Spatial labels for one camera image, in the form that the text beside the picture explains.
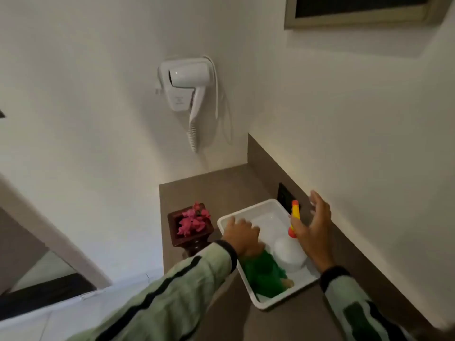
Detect person's right hand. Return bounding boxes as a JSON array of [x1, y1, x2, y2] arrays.
[[289, 190, 337, 274]]

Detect person's left hand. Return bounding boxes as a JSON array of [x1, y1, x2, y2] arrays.
[[222, 216, 266, 258]]

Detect person's left forearm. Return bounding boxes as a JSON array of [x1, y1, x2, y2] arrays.
[[66, 239, 239, 341]]

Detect person's right forearm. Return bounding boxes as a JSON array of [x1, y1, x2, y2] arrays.
[[319, 265, 417, 341]]

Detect white plastic tray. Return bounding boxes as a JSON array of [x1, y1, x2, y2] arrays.
[[217, 199, 321, 311]]

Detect white spray bottle yellow nozzle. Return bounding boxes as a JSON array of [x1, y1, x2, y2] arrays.
[[273, 200, 308, 273]]

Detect pink flowers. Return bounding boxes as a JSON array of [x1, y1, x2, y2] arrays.
[[177, 202, 212, 238]]

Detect green cloth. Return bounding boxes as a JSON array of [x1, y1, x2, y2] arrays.
[[238, 250, 289, 299]]

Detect dark wooden vase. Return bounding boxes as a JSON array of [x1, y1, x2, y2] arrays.
[[167, 204, 215, 259]]

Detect white hair dryer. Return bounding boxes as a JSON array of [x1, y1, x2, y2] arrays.
[[167, 60, 214, 153]]

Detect black wall socket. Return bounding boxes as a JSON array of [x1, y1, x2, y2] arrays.
[[277, 182, 301, 215]]

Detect white hair dryer cord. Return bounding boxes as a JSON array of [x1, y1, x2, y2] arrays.
[[202, 55, 234, 146]]

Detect beige door frame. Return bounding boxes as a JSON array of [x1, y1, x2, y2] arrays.
[[0, 173, 113, 295]]

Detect beige window frame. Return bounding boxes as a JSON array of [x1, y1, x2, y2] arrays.
[[284, 0, 455, 31]]

